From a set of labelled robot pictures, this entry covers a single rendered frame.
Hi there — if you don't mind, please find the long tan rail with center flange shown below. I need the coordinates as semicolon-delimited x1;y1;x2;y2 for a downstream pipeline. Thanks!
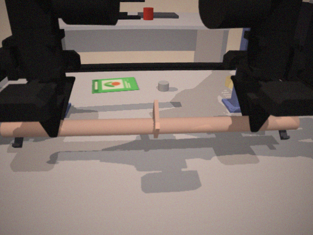
0;99;300;148

